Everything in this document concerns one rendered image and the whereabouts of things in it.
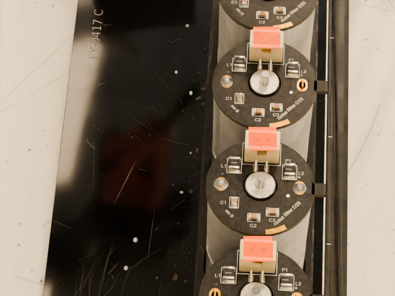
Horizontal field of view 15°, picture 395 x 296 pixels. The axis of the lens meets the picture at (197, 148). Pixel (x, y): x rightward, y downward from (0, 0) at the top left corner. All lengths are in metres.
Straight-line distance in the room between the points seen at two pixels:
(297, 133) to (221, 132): 0.02
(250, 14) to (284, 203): 0.05
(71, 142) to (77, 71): 0.02
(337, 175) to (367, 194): 0.07
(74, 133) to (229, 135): 0.06
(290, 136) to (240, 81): 0.02
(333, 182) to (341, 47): 0.04
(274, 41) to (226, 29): 0.02
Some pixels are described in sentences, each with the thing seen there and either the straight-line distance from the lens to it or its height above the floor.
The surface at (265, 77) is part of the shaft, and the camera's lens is 0.35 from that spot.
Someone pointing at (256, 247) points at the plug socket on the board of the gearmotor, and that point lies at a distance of 0.33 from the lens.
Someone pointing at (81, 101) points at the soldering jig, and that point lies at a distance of 0.42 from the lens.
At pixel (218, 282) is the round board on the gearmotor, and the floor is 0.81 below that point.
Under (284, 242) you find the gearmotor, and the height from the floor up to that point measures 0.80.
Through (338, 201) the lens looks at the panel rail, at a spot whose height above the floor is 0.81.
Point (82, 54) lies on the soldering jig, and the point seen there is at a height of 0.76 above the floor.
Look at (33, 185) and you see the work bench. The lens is 0.42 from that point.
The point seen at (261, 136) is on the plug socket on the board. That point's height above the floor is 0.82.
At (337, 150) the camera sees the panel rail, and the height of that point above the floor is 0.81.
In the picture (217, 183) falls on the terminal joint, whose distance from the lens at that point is 0.34.
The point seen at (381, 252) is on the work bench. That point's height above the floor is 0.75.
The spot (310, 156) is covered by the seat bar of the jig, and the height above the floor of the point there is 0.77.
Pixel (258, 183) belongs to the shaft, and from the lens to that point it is 0.34.
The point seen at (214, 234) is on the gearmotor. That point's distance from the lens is 0.35.
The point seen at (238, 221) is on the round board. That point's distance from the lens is 0.34.
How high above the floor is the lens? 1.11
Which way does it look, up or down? 60 degrees down
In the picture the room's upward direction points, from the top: straight up
